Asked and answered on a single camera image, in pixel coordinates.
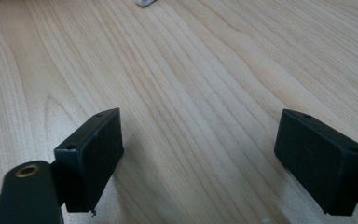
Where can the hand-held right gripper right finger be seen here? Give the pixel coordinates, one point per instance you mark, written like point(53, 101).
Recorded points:
point(323, 165)

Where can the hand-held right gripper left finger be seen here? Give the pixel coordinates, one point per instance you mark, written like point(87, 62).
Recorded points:
point(90, 161)

